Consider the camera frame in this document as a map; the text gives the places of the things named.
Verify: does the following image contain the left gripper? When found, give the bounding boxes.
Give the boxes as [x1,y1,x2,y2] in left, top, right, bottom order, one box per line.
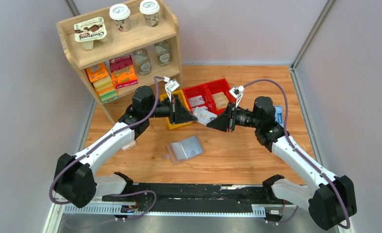
[144,94,197,125]

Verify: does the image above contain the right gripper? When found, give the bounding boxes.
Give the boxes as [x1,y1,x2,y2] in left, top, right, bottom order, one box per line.
[206,102,261,133]

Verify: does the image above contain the white VIP card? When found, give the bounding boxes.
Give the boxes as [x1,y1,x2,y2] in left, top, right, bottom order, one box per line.
[193,107,217,125]

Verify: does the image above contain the beige leather card holder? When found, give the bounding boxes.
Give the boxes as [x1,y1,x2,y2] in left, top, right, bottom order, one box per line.
[163,135,205,165]

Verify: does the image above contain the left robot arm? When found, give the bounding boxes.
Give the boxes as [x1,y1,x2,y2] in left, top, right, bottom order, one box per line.
[49,86,197,208]

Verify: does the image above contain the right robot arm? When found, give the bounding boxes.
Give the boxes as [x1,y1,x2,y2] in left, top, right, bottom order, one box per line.
[207,97,357,231]

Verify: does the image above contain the white cards in bin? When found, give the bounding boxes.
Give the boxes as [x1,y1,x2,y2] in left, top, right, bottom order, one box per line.
[188,95,206,108]

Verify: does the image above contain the tan cards in bin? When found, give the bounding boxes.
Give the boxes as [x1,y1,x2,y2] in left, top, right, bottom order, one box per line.
[212,92,229,110]

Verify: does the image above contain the pink card pack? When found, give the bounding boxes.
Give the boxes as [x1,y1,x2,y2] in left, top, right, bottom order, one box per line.
[122,140,137,151]

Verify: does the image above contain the yellow bin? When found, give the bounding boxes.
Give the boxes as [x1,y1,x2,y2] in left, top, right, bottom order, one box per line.
[159,89,193,131]

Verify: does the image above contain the red bin middle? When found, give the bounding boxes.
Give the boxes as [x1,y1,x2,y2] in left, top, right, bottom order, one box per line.
[183,84,215,113]

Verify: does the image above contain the red bin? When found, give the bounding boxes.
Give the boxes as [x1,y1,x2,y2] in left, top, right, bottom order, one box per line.
[183,84,215,113]
[205,78,236,115]

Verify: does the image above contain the red bin right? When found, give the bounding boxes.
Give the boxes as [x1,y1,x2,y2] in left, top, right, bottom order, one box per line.
[205,78,236,115]

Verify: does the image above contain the blue flat box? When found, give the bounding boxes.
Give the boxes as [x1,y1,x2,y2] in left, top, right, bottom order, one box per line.
[274,105,284,127]

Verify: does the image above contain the glass jar right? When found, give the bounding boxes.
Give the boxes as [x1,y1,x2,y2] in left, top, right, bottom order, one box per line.
[154,40,171,66]

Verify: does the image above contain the glass jar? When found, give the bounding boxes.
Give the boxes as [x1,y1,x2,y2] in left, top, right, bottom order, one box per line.
[154,40,171,66]
[133,48,152,76]

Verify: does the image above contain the glass jar left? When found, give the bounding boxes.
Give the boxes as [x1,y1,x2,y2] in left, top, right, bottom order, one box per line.
[133,48,152,76]

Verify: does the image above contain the orange pink snack box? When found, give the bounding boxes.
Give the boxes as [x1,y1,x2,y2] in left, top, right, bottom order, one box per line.
[109,54,138,89]

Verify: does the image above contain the yellow green sponge stack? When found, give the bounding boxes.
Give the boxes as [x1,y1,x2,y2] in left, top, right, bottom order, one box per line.
[92,76,118,103]

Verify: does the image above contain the wooden shelf unit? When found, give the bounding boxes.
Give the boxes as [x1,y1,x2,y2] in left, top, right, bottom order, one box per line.
[56,0,183,123]

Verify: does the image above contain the paper coffee cup right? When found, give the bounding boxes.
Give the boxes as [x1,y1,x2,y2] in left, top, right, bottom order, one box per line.
[139,0,160,27]

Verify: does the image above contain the paper coffee cup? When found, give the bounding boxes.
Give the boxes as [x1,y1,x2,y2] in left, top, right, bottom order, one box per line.
[139,0,160,27]
[109,3,131,32]

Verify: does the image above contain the paper coffee cup left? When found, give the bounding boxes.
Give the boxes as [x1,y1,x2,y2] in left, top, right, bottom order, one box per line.
[109,3,131,32]

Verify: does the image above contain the Chobani yogurt pack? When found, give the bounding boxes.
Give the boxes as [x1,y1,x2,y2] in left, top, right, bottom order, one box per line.
[73,17,108,50]

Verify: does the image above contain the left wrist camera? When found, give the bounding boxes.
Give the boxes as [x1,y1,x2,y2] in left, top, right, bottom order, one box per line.
[163,77,180,102]

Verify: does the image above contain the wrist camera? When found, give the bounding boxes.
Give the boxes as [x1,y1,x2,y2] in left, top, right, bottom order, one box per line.
[163,77,180,102]
[229,85,245,107]

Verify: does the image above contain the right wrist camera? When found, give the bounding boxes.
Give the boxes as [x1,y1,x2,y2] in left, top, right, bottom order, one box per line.
[229,85,245,107]

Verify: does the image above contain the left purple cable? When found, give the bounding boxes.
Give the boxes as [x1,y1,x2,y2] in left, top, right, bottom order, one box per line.
[49,76,169,222]

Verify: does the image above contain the purple cable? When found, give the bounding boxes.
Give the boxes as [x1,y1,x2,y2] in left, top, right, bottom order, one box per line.
[242,79,353,230]
[49,76,169,222]

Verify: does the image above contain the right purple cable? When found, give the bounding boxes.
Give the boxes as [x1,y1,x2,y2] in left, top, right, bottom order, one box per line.
[242,79,353,230]

